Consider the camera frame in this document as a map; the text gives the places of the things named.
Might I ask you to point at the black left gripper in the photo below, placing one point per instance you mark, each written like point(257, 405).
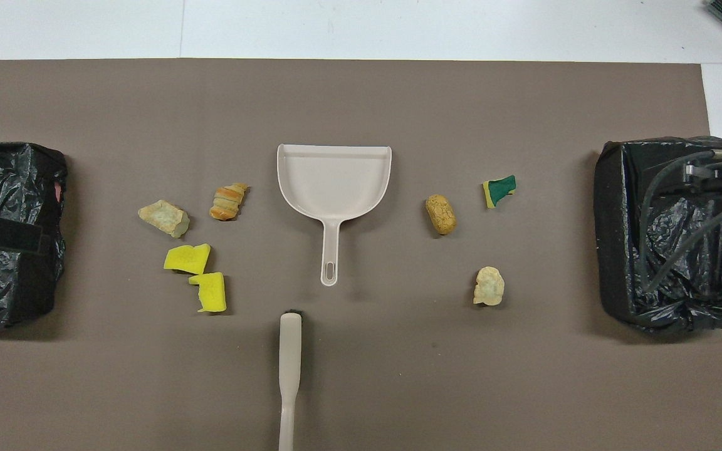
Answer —
point(10, 237)

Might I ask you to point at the pale greenish bread chunk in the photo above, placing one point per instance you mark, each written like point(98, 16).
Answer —
point(163, 216)

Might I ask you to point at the striped orange croissant piece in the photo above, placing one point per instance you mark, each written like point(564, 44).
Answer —
point(228, 202)

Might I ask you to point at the beige plastic dustpan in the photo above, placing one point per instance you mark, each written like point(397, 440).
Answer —
point(334, 181)

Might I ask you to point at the brown crackled bread roll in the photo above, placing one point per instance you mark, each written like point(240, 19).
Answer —
point(440, 214)

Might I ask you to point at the pale round bread piece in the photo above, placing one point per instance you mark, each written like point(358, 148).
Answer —
point(489, 286)

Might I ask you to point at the green and yellow sponge piece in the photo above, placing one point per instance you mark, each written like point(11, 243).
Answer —
point(500, 188)

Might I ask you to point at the brown paper table mat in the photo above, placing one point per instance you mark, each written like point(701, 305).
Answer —
point(361, 94)

